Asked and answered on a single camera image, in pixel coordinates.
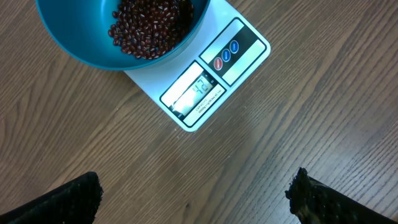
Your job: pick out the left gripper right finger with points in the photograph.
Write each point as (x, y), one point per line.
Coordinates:
(314, 202)

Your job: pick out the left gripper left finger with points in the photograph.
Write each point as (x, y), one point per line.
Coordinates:
(77, 201)

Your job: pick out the teal metal bowl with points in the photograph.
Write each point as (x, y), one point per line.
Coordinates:
(80, 27)

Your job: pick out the white digital kitchen scale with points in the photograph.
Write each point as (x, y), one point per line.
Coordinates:
(191, 82)

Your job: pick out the red beans in bowl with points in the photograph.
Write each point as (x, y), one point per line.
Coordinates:
(148, 29)

